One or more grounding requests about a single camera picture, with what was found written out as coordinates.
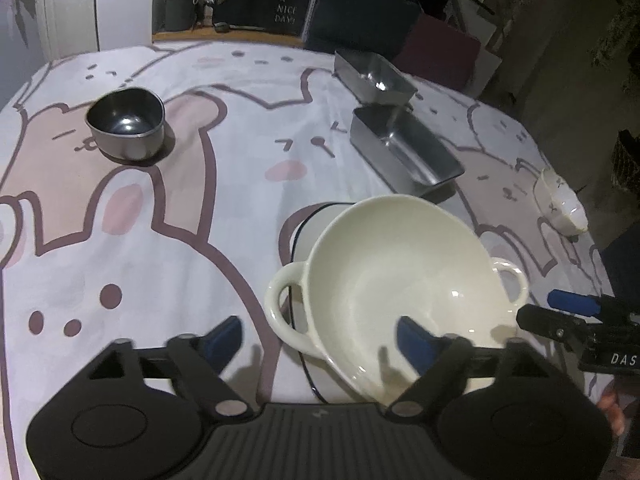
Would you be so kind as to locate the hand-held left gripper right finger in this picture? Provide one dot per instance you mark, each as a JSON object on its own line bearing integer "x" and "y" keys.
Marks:
{"x": 415, "y": 342}

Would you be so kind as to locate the small round steel bowl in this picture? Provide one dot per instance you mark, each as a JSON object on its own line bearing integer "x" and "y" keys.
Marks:
{"x": 125, "y": 125}

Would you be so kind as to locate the person's right hand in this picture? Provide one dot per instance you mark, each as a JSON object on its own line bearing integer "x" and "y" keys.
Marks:
{"x": 612, "y": 410}

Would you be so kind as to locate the bear print tablecloth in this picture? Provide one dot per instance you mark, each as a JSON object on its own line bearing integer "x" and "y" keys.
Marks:
{"x": 200, "y": 240}

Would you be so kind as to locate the white plate with dark rim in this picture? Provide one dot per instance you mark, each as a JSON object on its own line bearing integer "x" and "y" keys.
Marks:
{"x": 320, "y": 225}

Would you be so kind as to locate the steel rectangular container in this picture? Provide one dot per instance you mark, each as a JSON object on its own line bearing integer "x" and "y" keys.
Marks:
{"x": 405, "y": 152}
{"x": 375, "y": 77}

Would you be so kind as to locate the dark blue chair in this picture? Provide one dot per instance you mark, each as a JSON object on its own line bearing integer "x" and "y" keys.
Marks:
{"x": 360, "y": 15}

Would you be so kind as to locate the dark blue cloth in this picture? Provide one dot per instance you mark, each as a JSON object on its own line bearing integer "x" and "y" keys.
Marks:
{"x": 625, "y": 265}

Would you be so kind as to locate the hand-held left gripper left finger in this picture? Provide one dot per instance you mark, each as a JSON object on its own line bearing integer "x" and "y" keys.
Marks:
{"x": 222, "y": 340}

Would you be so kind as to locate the grey trash bin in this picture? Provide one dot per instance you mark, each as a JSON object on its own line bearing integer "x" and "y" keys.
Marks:
{"x": 179, "y": 12}

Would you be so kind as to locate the maroon chair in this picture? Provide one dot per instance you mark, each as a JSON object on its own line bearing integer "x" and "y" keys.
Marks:
{"x": 440, "y": 50}

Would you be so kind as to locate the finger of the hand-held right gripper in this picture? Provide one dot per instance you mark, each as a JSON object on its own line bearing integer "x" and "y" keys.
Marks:
{"x": 550, "y": 322}
{"x": 575, "y": 302}

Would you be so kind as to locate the small white floral bowl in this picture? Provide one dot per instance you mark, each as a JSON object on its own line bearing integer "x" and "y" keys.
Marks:
{"x": 560, "y": 202}

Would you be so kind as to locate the white kitchen cabinet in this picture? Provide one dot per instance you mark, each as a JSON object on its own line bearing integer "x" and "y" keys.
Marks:
{"x": 70, "y": 10}

